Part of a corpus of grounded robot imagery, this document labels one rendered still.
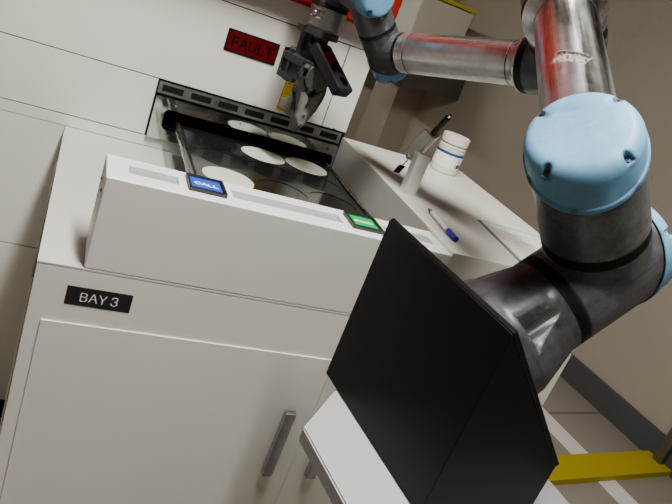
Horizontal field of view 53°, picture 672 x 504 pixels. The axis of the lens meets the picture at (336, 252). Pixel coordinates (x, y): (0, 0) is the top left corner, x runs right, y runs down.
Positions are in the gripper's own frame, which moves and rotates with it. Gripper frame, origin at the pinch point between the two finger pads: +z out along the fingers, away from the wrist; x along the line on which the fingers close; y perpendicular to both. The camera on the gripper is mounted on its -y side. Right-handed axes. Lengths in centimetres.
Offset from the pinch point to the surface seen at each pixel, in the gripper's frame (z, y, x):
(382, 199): 6.1, -22.0, -6.2
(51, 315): 26, -17, 59
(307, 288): 14.1, -35.7, 29.0
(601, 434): 99, -66, -178
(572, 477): 97, -69, -127
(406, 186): 1.3, -25.9, -6.4
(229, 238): 8, -28, 41
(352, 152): 3.8, -2.7, -18.6
